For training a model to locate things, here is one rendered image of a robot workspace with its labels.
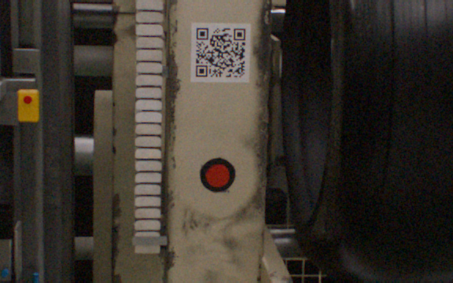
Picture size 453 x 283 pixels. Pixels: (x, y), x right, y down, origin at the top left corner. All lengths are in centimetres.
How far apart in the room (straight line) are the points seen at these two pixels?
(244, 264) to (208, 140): 18
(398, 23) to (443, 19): 5
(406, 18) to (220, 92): 28
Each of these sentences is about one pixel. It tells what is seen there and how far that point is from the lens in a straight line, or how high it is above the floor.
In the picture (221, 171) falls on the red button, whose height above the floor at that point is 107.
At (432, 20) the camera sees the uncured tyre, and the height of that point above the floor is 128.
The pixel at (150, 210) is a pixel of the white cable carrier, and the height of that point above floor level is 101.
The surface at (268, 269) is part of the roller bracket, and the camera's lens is 136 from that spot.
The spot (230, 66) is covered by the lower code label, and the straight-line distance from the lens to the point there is 135.
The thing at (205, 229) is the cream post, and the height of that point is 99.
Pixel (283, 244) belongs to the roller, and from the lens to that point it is 162.
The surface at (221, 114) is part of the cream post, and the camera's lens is 136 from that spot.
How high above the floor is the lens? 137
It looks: 11 degrees down
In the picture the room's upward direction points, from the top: 1 degrees clockwise
